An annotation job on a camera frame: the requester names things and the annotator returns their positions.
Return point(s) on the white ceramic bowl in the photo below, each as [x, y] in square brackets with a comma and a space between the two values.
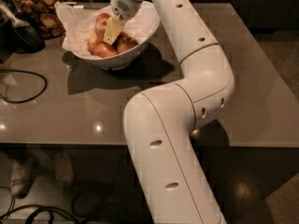
[124, 58]

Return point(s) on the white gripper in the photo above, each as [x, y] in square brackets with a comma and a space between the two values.
[125, 5]

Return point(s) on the right white shoe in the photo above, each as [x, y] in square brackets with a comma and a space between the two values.
[63, 169]

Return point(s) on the glass jar of snacks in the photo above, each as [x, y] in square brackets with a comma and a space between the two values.
[42, 14]

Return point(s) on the black round appliance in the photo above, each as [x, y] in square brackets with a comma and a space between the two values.
[27, 37]

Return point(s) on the white shoe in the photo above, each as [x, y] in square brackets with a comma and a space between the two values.
[21, 178]
[63, 169]

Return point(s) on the white paper liner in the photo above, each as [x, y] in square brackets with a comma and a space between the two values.
[71, 17]

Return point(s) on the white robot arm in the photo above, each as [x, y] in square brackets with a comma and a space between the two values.
[158, 122]

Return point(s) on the left white shoe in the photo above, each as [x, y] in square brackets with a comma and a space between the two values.
[21, 178]

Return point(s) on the red apple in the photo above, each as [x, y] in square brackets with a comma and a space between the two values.
[126, 43]
[93, 42]
[104, 50]
[101, 25]
[123, 34]

